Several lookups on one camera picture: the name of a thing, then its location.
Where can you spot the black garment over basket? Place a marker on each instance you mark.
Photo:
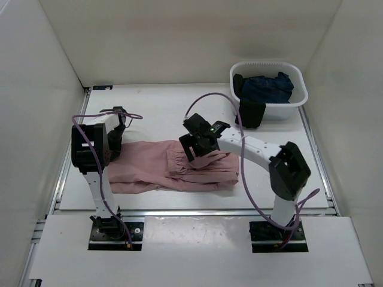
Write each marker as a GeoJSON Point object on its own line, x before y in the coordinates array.
{"type": "Point", "coordinates": [252, 105]}

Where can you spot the pink trousers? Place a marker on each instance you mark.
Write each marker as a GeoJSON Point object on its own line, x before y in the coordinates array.
{"type": "Point", "coordinates": [144, 166]}

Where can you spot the dark blue trousers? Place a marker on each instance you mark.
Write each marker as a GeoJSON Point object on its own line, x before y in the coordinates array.
{"type": "Point", "coordinates": [275, 90]}

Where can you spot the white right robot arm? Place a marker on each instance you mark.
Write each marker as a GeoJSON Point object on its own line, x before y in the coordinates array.
{"type": "Point", "coordinates": [288, 170]}

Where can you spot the white front cover board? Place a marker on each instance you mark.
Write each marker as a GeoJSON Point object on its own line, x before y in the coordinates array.
{"type": "Point", "coordinates": [211, 251]}

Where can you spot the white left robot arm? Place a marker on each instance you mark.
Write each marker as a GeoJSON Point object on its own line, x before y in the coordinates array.
{"type": "Point", "coordinates": [93, 147]}

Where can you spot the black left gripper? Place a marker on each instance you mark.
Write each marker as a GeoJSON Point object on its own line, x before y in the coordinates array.
{"type": "Point", "coordinates": [115, 149]}

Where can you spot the white plastic basket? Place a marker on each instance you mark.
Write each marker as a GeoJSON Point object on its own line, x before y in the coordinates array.
{"type": "Point", "coordinates": [270, 69]}

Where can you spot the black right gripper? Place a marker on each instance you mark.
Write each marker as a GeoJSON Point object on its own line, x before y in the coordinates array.
{"type": "Point", "coordinates": [187, 141]}

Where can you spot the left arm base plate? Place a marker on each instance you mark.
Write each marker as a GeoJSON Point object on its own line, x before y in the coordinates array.
{"type": "Point", "coordinates": [111, 235]}

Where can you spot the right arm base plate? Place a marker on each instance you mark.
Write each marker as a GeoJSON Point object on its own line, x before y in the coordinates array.
{"type": "Point", "coordinates": [265, 238]}

